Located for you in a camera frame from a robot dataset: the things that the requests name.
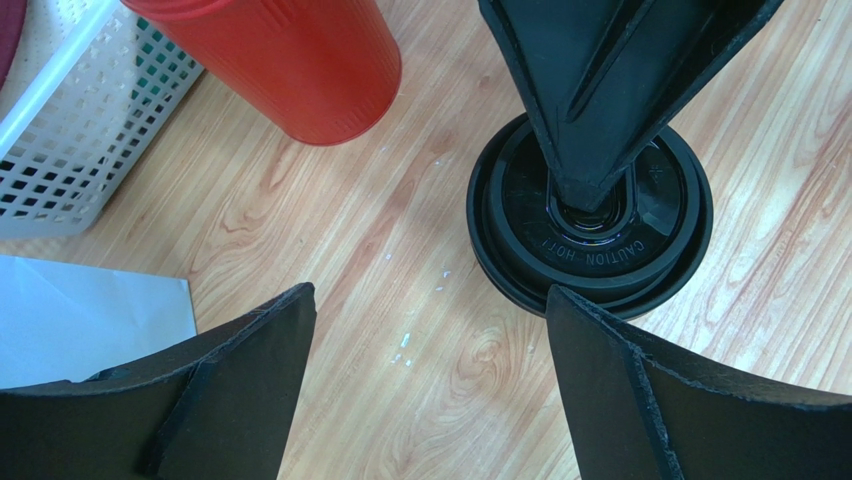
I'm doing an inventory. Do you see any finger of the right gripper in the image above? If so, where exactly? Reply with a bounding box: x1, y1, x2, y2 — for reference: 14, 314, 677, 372
479, 0, 779, 212

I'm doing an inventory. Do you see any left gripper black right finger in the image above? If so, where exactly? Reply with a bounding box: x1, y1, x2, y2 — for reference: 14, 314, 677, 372
546, 286, 851, 479

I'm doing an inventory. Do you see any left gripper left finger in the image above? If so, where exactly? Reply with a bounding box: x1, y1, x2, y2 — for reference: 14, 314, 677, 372
1, 283, 317, 479

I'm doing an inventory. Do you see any black plastic cup lid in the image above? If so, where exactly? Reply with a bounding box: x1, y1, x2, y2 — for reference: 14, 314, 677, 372
466, 115, 713, 319

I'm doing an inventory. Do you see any white paper bag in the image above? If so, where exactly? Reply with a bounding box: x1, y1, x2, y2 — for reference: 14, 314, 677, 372
1, 255, 197, 389

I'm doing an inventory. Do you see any red cup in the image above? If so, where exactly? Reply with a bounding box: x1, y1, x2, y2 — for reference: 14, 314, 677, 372
126, 0, 402, 146

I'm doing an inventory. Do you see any white plastic basket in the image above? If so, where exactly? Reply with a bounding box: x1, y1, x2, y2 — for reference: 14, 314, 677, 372
1, 1, 202, 240

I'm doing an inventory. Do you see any maroon bucket hat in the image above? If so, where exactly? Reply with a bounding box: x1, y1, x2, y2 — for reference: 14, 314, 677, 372
0, 0, 27, 86

